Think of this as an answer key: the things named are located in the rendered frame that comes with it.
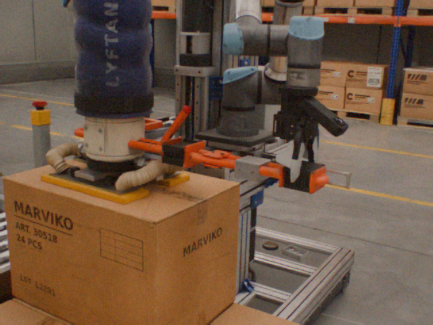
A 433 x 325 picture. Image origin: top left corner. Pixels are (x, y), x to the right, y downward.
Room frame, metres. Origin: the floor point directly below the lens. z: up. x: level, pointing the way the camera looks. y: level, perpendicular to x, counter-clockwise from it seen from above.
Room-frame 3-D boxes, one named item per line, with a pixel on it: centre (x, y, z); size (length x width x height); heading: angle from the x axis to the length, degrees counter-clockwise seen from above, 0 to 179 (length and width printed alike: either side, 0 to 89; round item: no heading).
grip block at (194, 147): (1.35, 0.09, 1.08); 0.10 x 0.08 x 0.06; 147
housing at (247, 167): (1.24, -0.09, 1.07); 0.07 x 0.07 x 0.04; 57
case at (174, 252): (1.50, 0.29, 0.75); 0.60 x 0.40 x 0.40; 58
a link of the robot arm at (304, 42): (1.18, -0.19, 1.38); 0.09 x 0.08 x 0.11; 178
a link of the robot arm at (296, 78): (1.17, -0.18, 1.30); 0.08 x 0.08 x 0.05
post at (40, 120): (2.42, 0.84, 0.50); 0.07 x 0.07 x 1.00; 59
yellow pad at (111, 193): (1.41, 0.35, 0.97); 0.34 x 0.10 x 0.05; 57
